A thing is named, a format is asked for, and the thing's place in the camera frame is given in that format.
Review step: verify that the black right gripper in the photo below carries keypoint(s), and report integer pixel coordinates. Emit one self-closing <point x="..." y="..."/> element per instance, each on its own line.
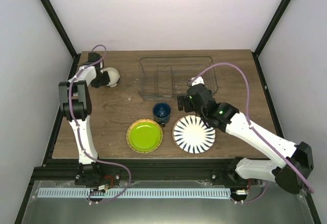
<point x="184" y="98"/>

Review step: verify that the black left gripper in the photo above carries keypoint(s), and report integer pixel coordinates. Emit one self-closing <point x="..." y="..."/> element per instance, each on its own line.
<point x="104" y="83"/>

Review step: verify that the white and teal bowl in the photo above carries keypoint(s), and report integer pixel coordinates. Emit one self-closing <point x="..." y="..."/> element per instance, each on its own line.
<point x="113" y="76"/>

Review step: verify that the dark blue mug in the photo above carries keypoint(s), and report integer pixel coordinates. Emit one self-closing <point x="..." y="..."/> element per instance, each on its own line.
<point x="161" y="113"/>

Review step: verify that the grey wire dish rack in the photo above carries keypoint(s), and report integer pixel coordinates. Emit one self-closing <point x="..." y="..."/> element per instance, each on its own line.
<point x="163" y="78"/>

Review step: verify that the lime green plate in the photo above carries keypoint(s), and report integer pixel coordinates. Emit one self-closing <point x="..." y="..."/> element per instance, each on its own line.
<point x="145" y="136"/>

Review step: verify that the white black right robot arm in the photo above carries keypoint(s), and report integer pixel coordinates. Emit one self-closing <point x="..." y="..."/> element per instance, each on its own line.
<point x="288" y="165"/>

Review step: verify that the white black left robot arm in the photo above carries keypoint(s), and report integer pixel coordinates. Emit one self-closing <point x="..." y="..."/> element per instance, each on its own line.
<point x="75" y="104"/>

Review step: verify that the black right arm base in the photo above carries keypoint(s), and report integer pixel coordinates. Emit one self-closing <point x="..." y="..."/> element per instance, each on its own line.
<point x="224" y="173"/>

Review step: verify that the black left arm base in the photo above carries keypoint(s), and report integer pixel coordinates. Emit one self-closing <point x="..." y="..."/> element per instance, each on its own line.
<point x="93" y="175"/>

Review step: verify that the white blue striped plate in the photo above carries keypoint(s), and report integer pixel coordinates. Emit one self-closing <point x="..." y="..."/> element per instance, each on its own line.
<point x="192" y="136"/>

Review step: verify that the woven yellow round placemat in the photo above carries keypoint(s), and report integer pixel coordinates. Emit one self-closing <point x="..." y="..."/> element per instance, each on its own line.
<point x="129" y="129"/>

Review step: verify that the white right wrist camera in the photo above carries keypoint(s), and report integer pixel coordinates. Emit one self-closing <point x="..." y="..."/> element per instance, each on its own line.
<point x="194" y="81"/>

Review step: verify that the light blue slotted cable duct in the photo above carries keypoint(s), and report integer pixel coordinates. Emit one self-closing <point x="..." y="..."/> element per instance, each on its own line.
<point x="206" y="193"/>

